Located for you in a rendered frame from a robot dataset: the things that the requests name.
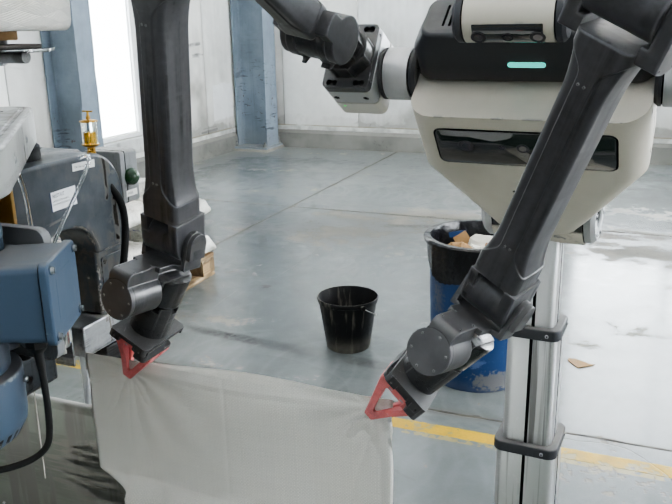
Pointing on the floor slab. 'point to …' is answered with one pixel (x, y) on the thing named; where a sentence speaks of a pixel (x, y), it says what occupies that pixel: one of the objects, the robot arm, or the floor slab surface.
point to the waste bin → (480, 381)
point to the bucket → (348, 317)
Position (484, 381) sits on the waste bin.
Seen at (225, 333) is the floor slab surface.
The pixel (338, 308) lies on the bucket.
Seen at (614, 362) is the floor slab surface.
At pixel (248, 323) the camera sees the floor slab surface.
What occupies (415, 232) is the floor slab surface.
